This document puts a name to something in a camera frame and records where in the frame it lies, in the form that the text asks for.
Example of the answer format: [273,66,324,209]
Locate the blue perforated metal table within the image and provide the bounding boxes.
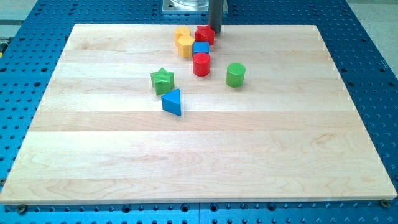
[1,1,397,223]

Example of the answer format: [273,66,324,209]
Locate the red cylinder block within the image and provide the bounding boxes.
[192,52,211,77]

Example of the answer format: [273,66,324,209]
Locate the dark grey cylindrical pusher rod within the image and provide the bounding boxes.
[208,0,223,34]

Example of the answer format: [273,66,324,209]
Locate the blue triangle block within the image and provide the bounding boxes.
[161,89,182,116]

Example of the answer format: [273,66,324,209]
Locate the yellow round block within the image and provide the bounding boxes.
[174,26,191,45]

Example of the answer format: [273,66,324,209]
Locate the green cylinder block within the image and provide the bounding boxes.
[226,63,246,88]

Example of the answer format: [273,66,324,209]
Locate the light wooden board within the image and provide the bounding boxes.
[1,24,397,205]

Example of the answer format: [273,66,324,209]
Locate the green star block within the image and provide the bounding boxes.
[150,68,175,95]

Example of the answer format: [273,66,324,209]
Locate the blue cube block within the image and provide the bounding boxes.
[193,42,210,55]

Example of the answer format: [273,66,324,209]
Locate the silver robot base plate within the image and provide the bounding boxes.
[162,0,210,14]

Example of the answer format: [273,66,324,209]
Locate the yellow hexagon block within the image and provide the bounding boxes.
[177,35,195,58]

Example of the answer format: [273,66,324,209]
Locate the red star block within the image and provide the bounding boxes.
[194,25,215,45]

